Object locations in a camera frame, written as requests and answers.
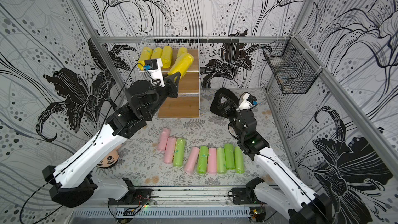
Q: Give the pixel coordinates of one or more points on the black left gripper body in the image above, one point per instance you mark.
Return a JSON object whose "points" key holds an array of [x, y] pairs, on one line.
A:
{"points": [[168, 89]]}

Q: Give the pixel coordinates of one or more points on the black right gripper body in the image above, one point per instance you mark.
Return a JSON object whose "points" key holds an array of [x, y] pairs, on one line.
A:
{"points": [[230, 109]]}

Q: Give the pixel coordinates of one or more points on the yellow trash bag roll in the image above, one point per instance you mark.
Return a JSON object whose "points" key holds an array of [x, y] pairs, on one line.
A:
{"points": [[157, 53], [145, 55], [181, 51], [182, 64], [166, 57]]}

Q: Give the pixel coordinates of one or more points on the pink trash bag roll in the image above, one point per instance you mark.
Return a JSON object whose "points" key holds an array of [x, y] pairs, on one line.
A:
{"points": [[163, 139], [192, 159], [169, 151], [212, 161]]}

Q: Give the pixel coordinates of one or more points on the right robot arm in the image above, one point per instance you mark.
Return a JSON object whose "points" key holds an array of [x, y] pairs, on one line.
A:
{"points": [[316, 209]]}

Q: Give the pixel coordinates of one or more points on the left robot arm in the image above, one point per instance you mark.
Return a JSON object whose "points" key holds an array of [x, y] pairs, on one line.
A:
{"points": [[72, 181]]}

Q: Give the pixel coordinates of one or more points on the green trash bag roll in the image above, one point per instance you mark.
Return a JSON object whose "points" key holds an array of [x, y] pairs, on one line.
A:
{"points": [[179, 152], [221, 161], [229, 156], [239, 160], [202, 160]]}

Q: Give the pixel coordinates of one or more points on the black cap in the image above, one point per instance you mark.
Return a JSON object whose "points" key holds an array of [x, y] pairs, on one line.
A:
{"points": [[214, 106]]}

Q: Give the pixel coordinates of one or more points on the plush toy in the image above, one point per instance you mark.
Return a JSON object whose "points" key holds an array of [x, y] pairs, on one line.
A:
{"points": [[110, 160]]}

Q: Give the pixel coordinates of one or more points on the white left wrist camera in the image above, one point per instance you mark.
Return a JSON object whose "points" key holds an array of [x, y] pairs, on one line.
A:
{"points": [[154, 68]]}

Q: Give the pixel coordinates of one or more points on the white wire wooden shelf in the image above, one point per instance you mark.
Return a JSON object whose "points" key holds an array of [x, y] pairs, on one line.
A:
{"points": [[187, 104]]}

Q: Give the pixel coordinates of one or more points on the black wire wall basket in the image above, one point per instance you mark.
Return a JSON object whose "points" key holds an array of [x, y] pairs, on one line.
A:
{"points": [[288, 61]]}

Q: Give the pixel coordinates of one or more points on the metal base rail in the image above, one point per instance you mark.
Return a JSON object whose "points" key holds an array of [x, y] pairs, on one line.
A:
{"points": [[194, 202]]}

